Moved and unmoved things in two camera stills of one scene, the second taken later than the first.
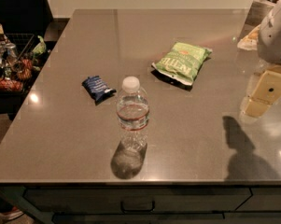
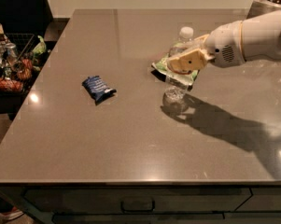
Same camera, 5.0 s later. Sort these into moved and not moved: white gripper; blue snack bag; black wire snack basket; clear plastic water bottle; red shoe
Moved: white gripper; clear plastic water bottle
Not moved: blue snack bag; black wire snack basket; red shoe
